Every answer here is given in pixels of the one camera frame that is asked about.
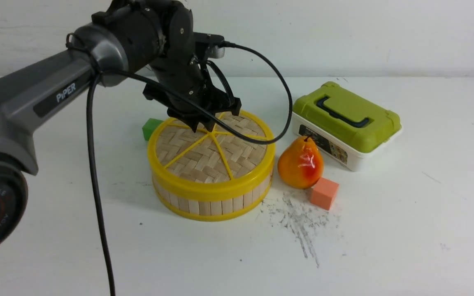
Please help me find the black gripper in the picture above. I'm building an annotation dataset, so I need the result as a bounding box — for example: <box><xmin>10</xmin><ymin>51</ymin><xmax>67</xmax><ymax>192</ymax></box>
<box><xmin>143</xmin><ymin>4</ymin><xmax>242</xmax><ymax>133</ymax></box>

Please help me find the yellow woven steamer lid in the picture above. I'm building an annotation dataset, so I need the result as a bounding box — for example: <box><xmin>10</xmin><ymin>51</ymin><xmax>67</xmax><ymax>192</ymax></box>
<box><xmin>147</xmin><ymin>118</ymin><xmax>275</xmax><ymax>210</ymax></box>

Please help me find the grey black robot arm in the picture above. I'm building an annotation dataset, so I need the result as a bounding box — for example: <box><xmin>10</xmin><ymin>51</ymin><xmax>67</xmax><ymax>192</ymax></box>
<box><xmin>0</xmin><ymin>0</ymin><xmax>241</xmax><ymax>244</ymax></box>

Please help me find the yellow bamboo steamer basket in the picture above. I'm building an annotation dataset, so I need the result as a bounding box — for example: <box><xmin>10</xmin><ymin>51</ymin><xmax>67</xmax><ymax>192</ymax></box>
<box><xmin>152</xmin><ymin>167</ymin><xmax>273</xmax><ymax>222</ymax></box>

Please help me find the green foam cube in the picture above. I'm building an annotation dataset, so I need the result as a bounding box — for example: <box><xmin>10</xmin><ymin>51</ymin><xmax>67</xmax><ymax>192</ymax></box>
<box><xmin>142</xmin><ymin>118</ymin><xmax>163</xmax><ymax>141</ymax></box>

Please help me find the orange toy pear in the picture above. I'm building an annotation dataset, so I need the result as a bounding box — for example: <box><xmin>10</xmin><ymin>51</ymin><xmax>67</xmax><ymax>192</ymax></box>
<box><xmin>278</xmin><ymin>136</ymin><xmax>324</xmax><ymax>189</ymax></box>

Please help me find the salmon foam cube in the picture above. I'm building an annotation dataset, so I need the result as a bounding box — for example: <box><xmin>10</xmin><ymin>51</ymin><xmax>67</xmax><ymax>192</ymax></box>
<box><xmin>309</xmin><ymin>178</ymin><xmax>340</xmax><ymax>210</ymax></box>

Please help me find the green lidded white box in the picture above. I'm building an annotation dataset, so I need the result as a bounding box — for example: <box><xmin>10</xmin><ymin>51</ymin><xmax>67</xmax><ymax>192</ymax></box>
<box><xmin>292</xmin><ymin>82</ymin><xmax>402</xmax><ymax>171</ymax></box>

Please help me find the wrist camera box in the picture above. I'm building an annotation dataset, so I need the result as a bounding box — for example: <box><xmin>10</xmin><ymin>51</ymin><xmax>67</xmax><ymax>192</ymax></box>
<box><xmin>194</xmin><ymin>32</ymin><xmax>225</xmax><ymax>62</ymax></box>

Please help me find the black cable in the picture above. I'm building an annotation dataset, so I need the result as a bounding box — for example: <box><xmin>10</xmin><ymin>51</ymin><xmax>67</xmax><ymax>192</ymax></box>
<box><xmin>66</xmin><ymin>33</ymin><xmax>294</xmax><ymax>296</ymax></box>

